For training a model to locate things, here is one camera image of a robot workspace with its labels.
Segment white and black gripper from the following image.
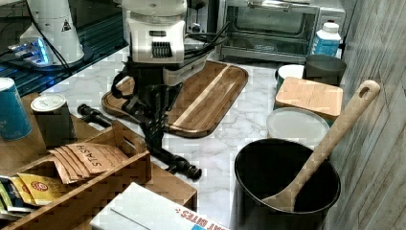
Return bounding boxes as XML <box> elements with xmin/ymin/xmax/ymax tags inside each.
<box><xmin>111</xmin><ymin>55</ymin><xmax>208</xmax><ymax>157</ymax></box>

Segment wooden drawer with black handle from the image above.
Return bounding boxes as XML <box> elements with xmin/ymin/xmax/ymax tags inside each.
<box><xmin>77</xmin><ymin>103</ymin><xmax>203</xmax><ymax>212</ymax></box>

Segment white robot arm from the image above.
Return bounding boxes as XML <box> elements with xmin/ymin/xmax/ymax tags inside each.
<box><xmin>113</xmin><ymin>0</ymin><xmax>212</xmax><ymax>156</ymax></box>

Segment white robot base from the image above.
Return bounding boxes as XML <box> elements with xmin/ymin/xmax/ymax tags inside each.
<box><xmin>8</xmin><ymin>0</ymin><xmax>93</xmax><ymax>70</ymax></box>

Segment wooden drawer cabinet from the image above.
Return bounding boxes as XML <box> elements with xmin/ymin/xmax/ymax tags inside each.
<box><xmin>1</xmin><ymin>93</ymin><xmax>197</xmax><ymax>230</ymax></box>

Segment wooden cutting board tray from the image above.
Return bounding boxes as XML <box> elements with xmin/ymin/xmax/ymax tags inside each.
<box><xmin>101</xmin><ymin>60</ymin><xmax>248</xmax><ymax>138</ymax></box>

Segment brown Stash tea bags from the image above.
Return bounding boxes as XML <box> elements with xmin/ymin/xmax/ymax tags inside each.
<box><xmin>49</xmin><ymin>143</ymin><xmax>128</xmax><ymax>184</ymax></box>

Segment white snack bites box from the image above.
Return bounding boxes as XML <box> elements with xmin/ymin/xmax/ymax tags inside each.
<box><xmin>90</xmin><ymin>183</ymin><xmax>229</xmax><ymax>230</ymax></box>

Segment dark grey shaker can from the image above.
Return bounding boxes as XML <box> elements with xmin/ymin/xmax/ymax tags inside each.
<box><xmin>31</xmin><ymin>93</ymin><xmax>77</xmax><ymax>149</ymax></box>

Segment wooden tea bag organizer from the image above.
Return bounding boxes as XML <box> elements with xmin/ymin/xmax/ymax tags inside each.
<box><xmin>1</xmin><ymin>120</ymin><xmax>151</xmax><ymax>230</ymax></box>

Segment yellow tea bag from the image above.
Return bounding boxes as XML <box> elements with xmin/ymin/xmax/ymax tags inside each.
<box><xmin>18</xmin><ymin>173</ymin><xmax>70</xmax><ymax>205</ymax></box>

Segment black utensil holder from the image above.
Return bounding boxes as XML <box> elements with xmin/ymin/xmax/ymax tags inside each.
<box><xmin>230</xmin><ymin>138</ymin><xmax>341</xmax><ymax>230</ymax></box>

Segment blue shaker can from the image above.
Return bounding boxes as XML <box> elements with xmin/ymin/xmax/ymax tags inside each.
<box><xmin>0</xmin><ymin>78</ymin><xmax>32</xmax><ymax>141</ymax></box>

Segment silver toaster oven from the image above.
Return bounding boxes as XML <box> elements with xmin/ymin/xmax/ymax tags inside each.
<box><xmin>216</xmin><ymin>0</ymin><xmax>346</xmax><ymax>63</ymax></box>

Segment white mug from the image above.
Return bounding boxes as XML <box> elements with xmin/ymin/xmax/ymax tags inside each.
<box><xmin>276</xmin><ymin>64</ymin><xmax>305</xmax><ymax>89</ymax></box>

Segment glass jar with white lid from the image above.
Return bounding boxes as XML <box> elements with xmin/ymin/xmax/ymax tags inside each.
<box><xmin>266</xmin><ymin>107</ymin><xmax>329</xmax><ymax>149</ymax></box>

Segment wooden spoon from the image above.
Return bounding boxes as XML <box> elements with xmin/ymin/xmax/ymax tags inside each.
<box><xmin>261</xmin><ymin>80</ymin><xmax>380</xmax><ymax>212</ymax></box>

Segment teal canister with wooden lid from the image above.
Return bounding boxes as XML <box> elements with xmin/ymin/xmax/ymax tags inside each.
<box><xmin>275</xmin><ymin>77</ymin><xmax>343</xmax><ymax>123</ymax></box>

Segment dark grey cup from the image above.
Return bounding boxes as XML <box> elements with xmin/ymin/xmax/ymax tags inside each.
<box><xmin>304</xmin><ymin>55</ymin><xmax>347</xmax><ymax>86</ymax></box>

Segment white-capped blue bottle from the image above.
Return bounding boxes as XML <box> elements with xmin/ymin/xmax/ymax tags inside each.
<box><xmin>310</xmin><ymin>22</ymin><xmax>341</xmax><ymax>57</ymax></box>

